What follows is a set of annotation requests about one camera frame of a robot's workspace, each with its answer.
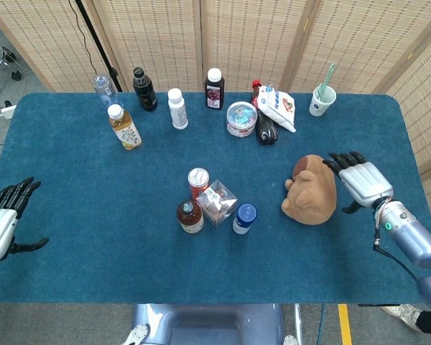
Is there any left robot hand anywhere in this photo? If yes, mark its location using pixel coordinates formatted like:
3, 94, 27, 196
0, 176, 50, 265

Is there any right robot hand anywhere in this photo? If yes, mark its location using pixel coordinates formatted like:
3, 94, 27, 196
323, 150, 395, 215

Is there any white yogurt bottle blue cap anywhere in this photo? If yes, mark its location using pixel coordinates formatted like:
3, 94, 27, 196
232, 203, 259, 235

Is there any red drink can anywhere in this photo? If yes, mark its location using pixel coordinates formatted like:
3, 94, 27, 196
187, 167, 210, 201

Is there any brown tea bottle black cap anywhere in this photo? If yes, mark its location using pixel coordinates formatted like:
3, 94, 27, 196
175, 200, 205, 234

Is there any clear plastic cube box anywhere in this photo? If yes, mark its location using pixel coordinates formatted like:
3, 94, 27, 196
195, 179, 238, 228

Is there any brown capybara plush toy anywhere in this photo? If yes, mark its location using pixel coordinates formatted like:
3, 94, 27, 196
281, 154, 338, 226

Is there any white paper cup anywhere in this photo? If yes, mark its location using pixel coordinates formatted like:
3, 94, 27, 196
308, 85, 337, 118

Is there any blue table mat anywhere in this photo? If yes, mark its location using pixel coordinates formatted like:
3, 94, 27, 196
0, 92, 431, 305

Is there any green plastic spoon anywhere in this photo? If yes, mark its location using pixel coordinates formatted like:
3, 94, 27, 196
315, 63, 337, 101

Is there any cola bottle red cap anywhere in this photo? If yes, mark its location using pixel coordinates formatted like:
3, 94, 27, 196
251, 80, 279, 146

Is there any white snack bag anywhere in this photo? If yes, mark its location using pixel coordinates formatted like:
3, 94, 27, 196
256, 85, 297, 134

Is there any white power strip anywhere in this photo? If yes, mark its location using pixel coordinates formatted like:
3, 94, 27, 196
0, 101, 17, 120

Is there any white sneaker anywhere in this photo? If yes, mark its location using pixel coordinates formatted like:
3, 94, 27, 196
381, 303, 423, 331

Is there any round clear candy jar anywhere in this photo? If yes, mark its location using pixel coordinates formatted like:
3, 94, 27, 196
226, 101, 259, 138

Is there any grey metal table leg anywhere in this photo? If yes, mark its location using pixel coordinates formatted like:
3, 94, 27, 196
293, 303, 303, 339

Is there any yellow tea bottle floral label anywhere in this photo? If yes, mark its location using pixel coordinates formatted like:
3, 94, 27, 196
107, 103, 143, 151

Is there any swivel chair base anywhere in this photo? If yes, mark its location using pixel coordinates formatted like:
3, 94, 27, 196
0, 42, 22, 96

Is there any clear empty water bottle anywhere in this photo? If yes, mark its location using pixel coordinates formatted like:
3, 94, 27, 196
91, 74, 125, 111

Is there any grape juice bottle white cap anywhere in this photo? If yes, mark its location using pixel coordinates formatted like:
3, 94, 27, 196
205, 68, 226, 110

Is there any bamboo folding screen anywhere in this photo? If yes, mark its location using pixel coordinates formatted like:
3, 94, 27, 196
0, 0, 431, 224

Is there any black drink bottle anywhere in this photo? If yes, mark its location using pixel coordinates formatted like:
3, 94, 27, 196
132, 67, 158, 112

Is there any white plastic bottle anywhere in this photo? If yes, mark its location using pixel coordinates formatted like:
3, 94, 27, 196
167, 88, 189, 130

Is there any black tripod stand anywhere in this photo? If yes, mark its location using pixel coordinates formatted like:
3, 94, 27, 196
74, 0, 124, 93

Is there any blue-grey robot body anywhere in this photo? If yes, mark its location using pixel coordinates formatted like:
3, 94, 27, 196
132, 303, 284, 345

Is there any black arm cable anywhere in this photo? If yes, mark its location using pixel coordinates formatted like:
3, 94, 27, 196
371, 239, 420, 282

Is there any thin black hanging cable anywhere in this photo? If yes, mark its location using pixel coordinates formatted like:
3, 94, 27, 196
68, 0, 98, 75

